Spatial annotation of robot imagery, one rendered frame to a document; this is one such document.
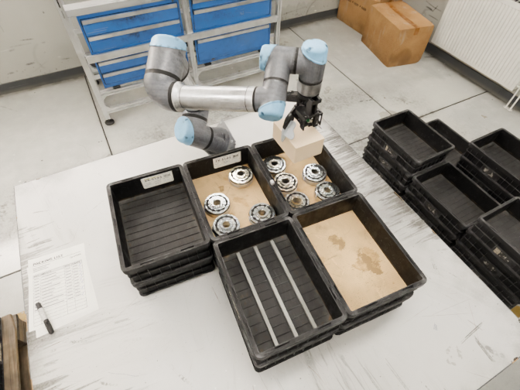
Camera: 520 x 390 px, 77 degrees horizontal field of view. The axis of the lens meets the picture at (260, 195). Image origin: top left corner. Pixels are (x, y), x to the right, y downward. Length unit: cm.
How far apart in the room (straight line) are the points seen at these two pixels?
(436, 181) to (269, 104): 155
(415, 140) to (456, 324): 126
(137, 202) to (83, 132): 186
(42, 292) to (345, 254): 114
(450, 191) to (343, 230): 111
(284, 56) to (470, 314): 113
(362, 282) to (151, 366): 77
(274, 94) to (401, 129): 154
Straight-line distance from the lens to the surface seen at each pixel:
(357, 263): 127
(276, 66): 101
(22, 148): 332
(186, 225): 132
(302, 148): 117
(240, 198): 137
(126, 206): 143
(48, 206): 176
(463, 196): 232
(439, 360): 139
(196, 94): 107
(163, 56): 117
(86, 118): 338
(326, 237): 129
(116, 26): 287
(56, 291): 150
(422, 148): 232
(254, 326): 113
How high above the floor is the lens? 192
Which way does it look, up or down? 52 degrees down
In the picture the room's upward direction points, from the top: 2 degrees clockwise
